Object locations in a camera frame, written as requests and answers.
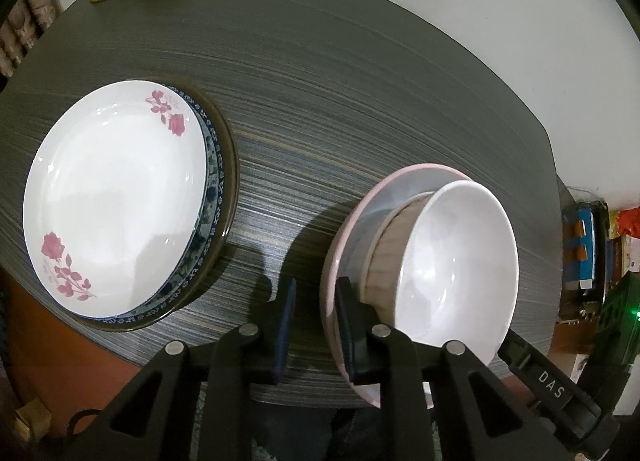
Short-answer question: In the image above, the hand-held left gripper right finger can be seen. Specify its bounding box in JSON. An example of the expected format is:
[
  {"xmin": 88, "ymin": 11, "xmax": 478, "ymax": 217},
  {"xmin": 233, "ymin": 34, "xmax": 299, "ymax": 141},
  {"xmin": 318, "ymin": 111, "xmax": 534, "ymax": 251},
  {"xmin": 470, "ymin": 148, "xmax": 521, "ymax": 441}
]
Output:
[{"xmin": 334, "ymin": 276, "xmax": 573, "ymax": 461}]

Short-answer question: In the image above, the white bowl with blue print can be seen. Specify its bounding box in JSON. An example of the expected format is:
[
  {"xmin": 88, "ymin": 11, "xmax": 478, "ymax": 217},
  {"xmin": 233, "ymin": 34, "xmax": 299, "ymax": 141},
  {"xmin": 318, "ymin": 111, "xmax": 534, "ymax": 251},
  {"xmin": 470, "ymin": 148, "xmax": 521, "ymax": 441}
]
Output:
[{"xmin": 365, "ymin": 180, "xmax": 519, "ymax": 349}]

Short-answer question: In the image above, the dark wooden side cabinet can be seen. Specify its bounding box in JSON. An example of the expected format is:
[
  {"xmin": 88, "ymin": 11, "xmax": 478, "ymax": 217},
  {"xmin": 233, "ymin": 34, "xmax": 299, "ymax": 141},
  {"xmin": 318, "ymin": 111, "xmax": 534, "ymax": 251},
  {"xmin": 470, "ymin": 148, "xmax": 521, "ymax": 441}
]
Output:
[{"xmin": 555, "ymin": 176, "xmax": 640, "ymax": 357}]

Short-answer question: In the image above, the red and yellow package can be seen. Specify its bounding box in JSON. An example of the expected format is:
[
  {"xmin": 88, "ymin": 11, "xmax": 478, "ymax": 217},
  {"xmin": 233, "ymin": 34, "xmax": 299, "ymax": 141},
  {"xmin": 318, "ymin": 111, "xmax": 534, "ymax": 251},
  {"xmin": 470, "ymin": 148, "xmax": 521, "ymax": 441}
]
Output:
[{"xmin": 610, "ymin": 208, "xmax": 640, "ymax": 242}]

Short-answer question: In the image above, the black cable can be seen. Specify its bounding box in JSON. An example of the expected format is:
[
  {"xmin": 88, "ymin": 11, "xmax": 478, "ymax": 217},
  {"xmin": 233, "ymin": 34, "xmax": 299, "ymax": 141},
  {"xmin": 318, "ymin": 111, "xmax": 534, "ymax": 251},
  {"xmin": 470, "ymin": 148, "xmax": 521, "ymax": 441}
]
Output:
[{"xmin": 65, "ymin": 408, "xmax": 106, "ymax": 442}]

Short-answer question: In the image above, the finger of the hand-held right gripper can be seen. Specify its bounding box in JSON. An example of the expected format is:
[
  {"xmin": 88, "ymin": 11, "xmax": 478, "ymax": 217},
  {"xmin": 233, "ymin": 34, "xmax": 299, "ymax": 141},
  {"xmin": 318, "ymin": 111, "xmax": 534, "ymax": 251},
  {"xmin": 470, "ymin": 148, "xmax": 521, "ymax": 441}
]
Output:
[{"xmin": 497, "ymin": 328, "xmax": 538, "ymax": 377}]

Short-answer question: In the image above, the large blue patterned plate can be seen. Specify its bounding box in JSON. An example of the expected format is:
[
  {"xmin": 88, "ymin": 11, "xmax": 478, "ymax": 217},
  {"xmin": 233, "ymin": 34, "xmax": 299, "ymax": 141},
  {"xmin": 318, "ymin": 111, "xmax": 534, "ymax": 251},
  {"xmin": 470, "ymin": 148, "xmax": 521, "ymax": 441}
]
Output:
[{"xmin": 92, "ymin": 81, "xmax": 238, "ymax": 333}]

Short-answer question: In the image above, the pink bowl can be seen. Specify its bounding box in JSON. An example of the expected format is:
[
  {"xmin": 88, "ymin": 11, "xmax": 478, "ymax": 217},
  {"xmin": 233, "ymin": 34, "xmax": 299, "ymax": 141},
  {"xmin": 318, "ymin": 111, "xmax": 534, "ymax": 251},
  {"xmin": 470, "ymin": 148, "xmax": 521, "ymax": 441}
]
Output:
[{"xmin": 320, "ymin": 164, "xmax": 476, "ymax": 409}]

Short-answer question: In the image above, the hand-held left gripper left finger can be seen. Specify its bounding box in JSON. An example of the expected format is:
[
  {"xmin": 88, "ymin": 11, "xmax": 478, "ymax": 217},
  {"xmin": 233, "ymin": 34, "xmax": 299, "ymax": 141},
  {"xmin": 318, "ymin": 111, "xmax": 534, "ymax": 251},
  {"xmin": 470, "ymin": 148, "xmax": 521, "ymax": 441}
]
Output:
[{"xmin": 100, "ymin": 277, "xmax": 297, "ymax": 461}]

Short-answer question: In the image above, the white plate with pink flowers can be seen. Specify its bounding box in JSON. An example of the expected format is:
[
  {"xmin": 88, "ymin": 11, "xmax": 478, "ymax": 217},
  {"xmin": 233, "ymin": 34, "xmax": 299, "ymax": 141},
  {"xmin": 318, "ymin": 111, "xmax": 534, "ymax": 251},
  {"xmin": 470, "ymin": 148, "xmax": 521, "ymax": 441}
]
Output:
[{"xmin": 22, "ymin": 80, "xmax": 208, "ymax": 319}]

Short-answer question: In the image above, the blue and white box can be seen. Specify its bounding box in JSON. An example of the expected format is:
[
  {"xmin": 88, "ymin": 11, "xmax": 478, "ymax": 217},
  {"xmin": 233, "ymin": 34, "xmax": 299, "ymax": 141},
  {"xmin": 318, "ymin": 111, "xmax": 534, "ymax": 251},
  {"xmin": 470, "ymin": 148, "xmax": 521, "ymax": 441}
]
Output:
[{"xmin": 562, "ymin": 204, "xmax": 598, "ymax": 292}]

